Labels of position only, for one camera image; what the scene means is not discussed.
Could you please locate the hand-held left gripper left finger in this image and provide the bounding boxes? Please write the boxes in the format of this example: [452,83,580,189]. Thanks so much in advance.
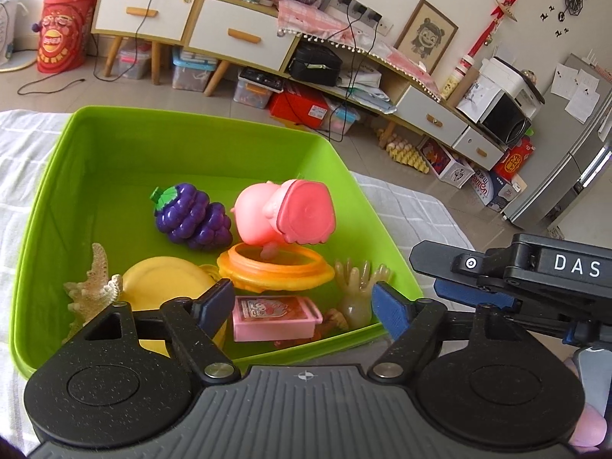
[61,278,242,386]

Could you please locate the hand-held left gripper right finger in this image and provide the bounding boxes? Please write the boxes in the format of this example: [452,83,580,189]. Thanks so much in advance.
[367,280,527,386]

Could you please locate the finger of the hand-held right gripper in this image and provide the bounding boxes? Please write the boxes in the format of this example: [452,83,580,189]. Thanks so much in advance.
[433,277,520,311]
[410,241,489,281]

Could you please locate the brown rubber hand toy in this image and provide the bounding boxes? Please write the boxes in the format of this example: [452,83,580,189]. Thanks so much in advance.
[333,259,393,331]

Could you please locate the orange toy crab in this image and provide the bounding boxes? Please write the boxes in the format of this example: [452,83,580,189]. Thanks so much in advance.
[274,308,350,350]

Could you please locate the yellow toy pot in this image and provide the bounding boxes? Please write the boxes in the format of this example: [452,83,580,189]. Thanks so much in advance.
[117,256,228,360]

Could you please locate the small pink printed case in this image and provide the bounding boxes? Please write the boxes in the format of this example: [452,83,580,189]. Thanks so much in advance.
[232,295,324,343]

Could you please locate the orange toy lid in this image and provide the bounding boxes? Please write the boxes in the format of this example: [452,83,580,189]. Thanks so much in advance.
[216,242,336,293]

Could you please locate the purple toy grapes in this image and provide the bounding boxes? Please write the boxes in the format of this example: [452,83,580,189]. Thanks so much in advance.
[149,182,234,252]

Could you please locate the pink pig toy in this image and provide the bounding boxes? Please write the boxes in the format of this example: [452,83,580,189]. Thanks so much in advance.
[230,178,337,259]

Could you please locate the beige starfish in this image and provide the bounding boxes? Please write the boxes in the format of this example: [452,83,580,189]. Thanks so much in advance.
[62,242,124,345]

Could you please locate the green plastic box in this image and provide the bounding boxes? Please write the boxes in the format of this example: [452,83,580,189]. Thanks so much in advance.
[10,106,426,384]

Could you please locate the person's right hand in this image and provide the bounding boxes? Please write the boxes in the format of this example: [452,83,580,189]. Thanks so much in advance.
[566,358,608,448]

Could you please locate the blue white carton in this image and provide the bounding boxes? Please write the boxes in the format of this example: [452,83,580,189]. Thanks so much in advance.
[470,169,522,212]

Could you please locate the white printed carton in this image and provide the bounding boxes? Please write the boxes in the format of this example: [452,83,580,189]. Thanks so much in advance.
[418,136,474,187]

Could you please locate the red gift box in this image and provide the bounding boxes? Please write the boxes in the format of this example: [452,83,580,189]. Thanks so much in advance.
[492,136,537,181]

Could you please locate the grey fridge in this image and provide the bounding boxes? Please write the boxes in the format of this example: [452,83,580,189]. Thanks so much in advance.
[504,52,612,231]

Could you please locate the black microwave oven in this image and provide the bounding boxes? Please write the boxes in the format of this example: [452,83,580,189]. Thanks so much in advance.
[477,89,533,147]

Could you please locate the small blue lid box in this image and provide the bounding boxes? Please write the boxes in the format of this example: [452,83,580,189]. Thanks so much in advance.
[327,102,362,137]

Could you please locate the printed tall cup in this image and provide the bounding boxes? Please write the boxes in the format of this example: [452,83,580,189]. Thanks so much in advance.
[444,54,474,101]

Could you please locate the white appliance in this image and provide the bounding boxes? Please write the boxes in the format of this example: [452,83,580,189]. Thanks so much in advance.
[477,56,546,106]

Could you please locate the red flat box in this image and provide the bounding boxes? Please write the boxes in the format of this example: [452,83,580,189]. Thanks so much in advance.
[268,88,331,130]

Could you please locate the clear box with tablet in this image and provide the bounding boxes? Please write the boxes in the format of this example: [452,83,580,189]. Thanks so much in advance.
[233,67,283,110]

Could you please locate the framed cartoon drawing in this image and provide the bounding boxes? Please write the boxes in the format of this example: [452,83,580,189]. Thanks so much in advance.
[392,0,459,75]

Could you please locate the blue lid storage box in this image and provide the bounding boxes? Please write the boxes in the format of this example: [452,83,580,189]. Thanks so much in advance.
[171,47,221,93]

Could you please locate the black bag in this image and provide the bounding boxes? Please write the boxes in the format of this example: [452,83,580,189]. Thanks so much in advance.
[288,40,344,88]

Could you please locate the clear storage box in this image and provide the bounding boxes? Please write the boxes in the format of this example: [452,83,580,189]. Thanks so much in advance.
[114,40,154,80]

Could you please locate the red hanging ornament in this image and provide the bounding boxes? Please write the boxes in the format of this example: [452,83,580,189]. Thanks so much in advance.
[466,0,534,59]

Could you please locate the pink lace cloth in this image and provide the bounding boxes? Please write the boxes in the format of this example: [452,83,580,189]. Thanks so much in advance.
[277,0,443,101]

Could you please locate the wooden cabinet white drawers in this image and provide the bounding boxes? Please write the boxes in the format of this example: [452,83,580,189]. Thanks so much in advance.
[90,0,510,159]

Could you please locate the red printed bag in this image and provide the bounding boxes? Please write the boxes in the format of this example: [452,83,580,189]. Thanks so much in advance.
[35,0,97,75]

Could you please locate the white paper bag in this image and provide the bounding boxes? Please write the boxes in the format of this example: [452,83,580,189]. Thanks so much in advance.
[0,0,25,56]

